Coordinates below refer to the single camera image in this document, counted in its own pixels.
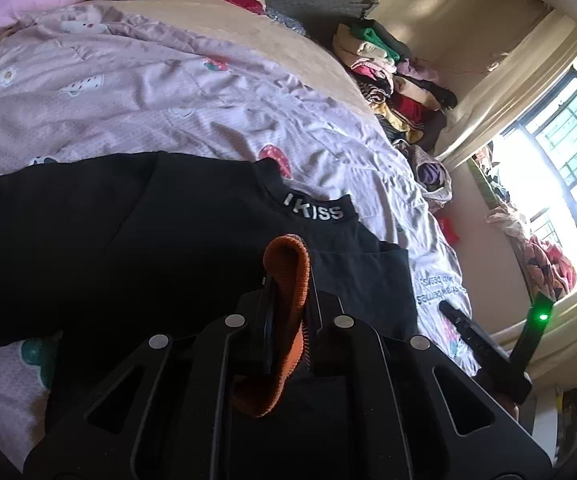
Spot grey glittery pillow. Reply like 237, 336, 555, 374
263, 7, 309, 36

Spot beige bed sheet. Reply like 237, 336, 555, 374
103, 0, 374, 116

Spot window with black bars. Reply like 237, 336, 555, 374
498, 67, 577, 276

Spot lilac printed bed sheet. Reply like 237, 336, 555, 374
0, 0, 474, 471

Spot pink blanket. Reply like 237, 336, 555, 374
0, 0, 99, 56

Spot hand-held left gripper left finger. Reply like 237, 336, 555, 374
23, 280, 280, 480

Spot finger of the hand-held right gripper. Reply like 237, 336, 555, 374
439, 300, 511, 376

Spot orange knit cloth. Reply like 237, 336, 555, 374
231, 234, 314, 418

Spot pile of folded clothes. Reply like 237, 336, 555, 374
331, 19, 459, 146

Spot small red cloth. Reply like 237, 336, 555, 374
435, 215, 461, 243

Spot bag with purple clothes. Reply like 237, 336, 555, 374
395, 140, 454, 211

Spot black shirt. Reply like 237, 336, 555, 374
0, 151, 421, 480

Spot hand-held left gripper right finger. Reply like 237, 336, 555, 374
305, 290, 555, 480

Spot colourful clothes on window sill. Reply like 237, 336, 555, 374
471, 145, 577, 301

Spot cream curtain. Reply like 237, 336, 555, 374
433, 10, 577, 171

